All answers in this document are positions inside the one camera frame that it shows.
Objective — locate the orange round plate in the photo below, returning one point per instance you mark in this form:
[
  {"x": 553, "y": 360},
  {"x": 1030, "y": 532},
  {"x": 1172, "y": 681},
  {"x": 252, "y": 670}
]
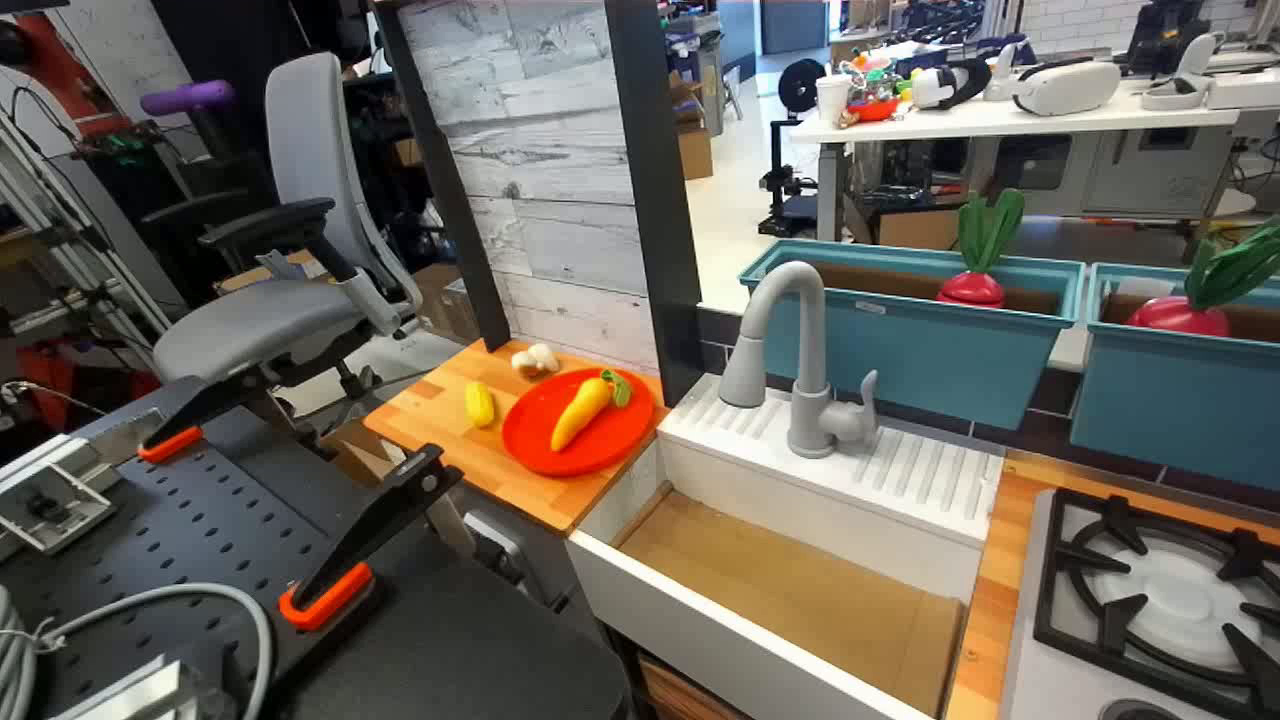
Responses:
[{"x": 622, "y": 429}]

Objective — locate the white desk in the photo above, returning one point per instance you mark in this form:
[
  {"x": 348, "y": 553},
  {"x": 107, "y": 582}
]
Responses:
[{"x": 1013, "y": 121}]

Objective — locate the silver metal bracket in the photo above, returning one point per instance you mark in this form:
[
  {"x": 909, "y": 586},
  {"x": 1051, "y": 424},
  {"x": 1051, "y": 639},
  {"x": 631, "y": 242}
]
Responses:
[{"x": 53, "y": 507}]

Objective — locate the white toy stove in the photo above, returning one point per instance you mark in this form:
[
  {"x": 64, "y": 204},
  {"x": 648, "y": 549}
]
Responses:
[{"x": 1034, "y": 673}]

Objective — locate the red radish plushie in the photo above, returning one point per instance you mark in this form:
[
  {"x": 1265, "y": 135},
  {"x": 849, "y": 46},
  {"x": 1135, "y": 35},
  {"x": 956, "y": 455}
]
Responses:
[
  {"x": 1183, "y": 312},
  {"x": 990, "y": 230}
]

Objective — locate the teal planter box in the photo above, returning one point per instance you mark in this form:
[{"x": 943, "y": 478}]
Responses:
[
  {"x": 921, "y": 354},
  {"x": 1172, "y": 401}
]

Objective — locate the grey toy faucet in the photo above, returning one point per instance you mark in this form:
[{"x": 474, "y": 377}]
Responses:
[{"x": 804, "y": 385}]

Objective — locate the white cup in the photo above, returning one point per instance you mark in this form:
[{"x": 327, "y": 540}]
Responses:
[{"x": 834, "y": 102}]

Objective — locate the black frame post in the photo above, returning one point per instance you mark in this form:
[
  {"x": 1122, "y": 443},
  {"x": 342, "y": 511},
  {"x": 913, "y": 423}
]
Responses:
[
  {"x": 445, "y": 202},
  {"x": 652, "y": 174}
]

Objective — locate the aluminium frame rack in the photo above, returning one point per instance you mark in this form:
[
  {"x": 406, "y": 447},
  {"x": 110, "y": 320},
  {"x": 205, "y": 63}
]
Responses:
[{"x": 82, "y": 214}]

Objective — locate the yellow toy corn cob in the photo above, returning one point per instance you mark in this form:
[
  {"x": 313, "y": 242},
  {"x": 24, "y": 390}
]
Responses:
[{"x": 482, "y": 407}]

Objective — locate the white marble backdrop panel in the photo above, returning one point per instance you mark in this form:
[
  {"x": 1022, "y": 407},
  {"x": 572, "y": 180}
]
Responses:
[{"x": 545, "y": 163}]

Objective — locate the white toy sink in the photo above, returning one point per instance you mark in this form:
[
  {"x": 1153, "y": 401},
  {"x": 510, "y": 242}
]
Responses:
[{"x": 744, "y": 466}]

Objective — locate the white toy garlic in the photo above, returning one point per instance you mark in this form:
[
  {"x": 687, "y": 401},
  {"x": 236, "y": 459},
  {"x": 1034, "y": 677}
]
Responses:
[{"x": 537, "y": 360}]

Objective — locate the cardboard box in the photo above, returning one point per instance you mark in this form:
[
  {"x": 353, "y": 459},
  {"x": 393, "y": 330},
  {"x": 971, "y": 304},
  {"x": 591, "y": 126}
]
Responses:
[{"x": 693, "y": 154}]

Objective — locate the black stove grate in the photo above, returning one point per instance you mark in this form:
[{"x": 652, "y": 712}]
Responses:
[{"x": 1061, "y": 586}]

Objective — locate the purple foam roller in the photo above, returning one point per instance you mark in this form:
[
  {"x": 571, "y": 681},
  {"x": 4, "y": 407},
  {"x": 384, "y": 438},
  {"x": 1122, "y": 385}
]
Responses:
[{"x": 186, "y": 98}]

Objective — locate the grey office chair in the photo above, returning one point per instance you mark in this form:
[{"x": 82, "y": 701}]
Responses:
[{"x": 307, "y": 146}]

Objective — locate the white VR headset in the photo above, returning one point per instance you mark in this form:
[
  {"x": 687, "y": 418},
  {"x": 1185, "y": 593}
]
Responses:
[{"x": 1066, "y": 85}]

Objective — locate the yellow carrot plushie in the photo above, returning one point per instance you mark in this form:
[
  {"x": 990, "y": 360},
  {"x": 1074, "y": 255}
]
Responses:
[{"x": 579, "y": 409}]

